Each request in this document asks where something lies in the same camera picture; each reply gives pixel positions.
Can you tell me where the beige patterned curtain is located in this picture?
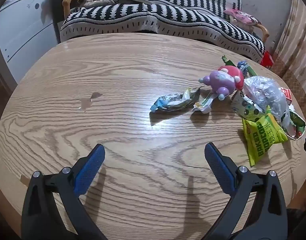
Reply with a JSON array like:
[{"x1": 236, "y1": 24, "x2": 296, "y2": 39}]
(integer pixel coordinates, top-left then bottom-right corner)
[{"x1": 273, "y1": 0, "x2": 306, "y2": 98}]

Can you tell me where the green white open bag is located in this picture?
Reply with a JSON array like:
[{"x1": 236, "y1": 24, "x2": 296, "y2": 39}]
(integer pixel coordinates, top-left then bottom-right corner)
[{"x1": 280, "y1": 105, "x2": 306, "y2": 140}]

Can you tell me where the clear crumpled plastic bag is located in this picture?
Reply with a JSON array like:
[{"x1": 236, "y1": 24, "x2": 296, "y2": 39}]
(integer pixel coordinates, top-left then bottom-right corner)
[{"x1": 244, "y1": 76, "x2": 291, "y2": 128}]

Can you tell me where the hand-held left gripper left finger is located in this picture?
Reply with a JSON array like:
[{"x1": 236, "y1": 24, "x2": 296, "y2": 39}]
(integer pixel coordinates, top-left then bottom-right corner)
[{"x1": 21, "y1": 144, "x2": 106, "y2": 240}]

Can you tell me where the wooden frame sofa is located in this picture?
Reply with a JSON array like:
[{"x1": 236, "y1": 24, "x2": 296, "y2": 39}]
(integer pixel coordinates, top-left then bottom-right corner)
[{"x1": 62, "y1": 0, "x2": 270, "y2": 43}]

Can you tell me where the green popcorn bag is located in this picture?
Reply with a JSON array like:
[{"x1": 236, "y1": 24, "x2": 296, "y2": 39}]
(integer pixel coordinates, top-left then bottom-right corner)
[{"x1": 242, "y1": 112, "x2": 288, "y2": 167}]

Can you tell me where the red white packet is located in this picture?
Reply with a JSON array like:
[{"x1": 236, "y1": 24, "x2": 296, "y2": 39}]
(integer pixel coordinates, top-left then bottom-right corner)
[{"x1": 280, "y1": 87, "x2": 293, "y2": 105}]

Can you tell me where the pink printed cushion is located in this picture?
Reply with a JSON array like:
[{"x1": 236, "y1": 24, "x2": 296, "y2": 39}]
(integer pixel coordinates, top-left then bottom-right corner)
[{"x1": 223, "y1": 8, "x2": 262, "y2": 27}]

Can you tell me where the blue crumpled wrapper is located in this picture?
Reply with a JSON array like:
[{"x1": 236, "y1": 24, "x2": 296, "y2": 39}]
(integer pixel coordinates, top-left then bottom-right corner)
[{"x1": 237, "y1": 60, "x2": 258, "y2": 78}]

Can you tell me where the blue white snack wrapper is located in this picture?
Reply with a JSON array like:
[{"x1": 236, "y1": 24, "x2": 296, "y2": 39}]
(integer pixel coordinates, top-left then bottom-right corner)
[{"x1": 150, "y1": 87, "x2": 201, "y2": 113}]

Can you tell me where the green strip wrapper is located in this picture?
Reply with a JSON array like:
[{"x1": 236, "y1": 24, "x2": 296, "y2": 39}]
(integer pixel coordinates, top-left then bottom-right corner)
[{"x1": 221, "y1": 55, "x2": 235, "y2": 67}]

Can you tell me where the purple and red toy figure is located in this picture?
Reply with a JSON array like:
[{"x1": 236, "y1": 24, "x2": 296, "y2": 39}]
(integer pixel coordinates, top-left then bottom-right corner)
[{"x1": 198, "y1": 65, "x2": 245, "y2": 101}]

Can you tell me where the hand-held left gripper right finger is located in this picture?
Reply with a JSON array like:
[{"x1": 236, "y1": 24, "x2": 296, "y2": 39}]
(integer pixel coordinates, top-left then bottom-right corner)
[{"x1": 204, "y1": 142, "x2": 288, "y2": 240}]

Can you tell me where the white drawer cabinet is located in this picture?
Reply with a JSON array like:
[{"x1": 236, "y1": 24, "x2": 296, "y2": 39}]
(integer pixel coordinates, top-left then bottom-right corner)
[{"x1": 0, "y1": 0, "x2": 61, "y2": 80}]

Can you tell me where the white green torn wrapper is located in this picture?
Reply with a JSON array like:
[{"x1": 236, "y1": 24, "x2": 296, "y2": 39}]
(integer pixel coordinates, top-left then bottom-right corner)
[{"x1": 192, "y1": 94, "x2": 215, "y2": 114}]

